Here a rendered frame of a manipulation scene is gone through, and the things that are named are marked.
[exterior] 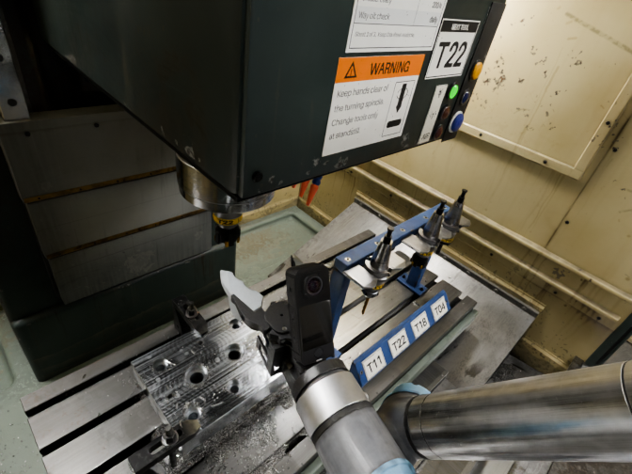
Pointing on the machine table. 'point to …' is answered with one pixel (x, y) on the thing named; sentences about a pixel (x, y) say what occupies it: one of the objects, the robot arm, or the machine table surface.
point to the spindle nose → (212, 198)
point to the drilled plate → (252, 370)
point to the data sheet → (394, 25)
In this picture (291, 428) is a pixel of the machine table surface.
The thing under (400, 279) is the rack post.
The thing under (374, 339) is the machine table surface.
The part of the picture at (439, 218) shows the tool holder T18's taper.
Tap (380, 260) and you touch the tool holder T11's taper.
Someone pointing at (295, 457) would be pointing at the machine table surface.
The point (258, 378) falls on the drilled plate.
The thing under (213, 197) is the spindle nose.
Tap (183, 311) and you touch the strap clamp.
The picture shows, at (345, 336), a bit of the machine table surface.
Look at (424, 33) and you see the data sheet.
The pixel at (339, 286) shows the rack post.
